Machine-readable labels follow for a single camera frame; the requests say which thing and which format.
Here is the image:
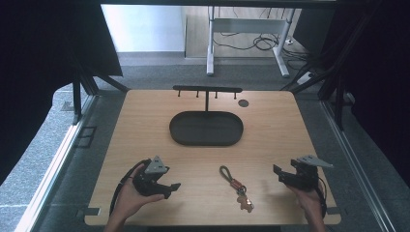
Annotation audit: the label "keychain with brown bear charm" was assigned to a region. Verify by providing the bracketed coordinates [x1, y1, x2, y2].
[219, 164, 255, 214]

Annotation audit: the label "black key rack with tray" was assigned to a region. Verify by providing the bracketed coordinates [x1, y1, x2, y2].
[168, 84, 245, 148]

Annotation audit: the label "white metal desk frame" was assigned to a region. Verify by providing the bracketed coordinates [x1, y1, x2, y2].
[206, 5, 297, 78]

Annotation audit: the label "white power strip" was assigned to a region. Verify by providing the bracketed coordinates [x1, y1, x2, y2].
[296, 71, 315, 86]

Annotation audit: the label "black floor plate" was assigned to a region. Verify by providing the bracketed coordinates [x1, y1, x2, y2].
[74, 126, 98, 149]

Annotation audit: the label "black metal stand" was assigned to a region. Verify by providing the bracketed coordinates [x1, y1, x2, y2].
[279, 6, 381, 131]
[62, 47, 131, 126]

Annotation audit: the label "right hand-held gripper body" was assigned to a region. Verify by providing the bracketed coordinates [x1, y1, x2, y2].
[280, 154, 335, 191]

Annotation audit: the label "person's left hand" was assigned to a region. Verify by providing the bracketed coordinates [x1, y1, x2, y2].
[113, 163, 165, 224]

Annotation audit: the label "black curtain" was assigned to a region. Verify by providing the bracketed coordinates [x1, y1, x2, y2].
[0, 0, 124, 187]
[291, 0, 410, 188]

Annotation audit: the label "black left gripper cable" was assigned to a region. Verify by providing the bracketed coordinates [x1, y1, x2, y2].
[108, 158, 153, 217]

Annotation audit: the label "black floor cables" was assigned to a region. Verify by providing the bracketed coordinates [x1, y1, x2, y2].
[212, 7, 315, 71]

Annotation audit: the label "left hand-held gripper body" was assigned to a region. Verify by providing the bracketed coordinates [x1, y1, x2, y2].
[132, 155, 170, 197]

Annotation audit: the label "person's right hand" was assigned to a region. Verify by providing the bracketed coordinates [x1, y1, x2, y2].
[287, 185, 324, 221]

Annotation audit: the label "aluminium frame rail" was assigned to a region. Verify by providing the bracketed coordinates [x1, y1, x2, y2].
[14, 95, 98, 232]
[320, 93, 397, 232]

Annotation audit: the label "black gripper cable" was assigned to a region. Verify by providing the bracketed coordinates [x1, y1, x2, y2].
[108, 158, 153, 217]
[316, 175, 329, 218]

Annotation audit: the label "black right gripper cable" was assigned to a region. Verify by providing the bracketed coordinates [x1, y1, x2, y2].
[316, 175, 329, 218]

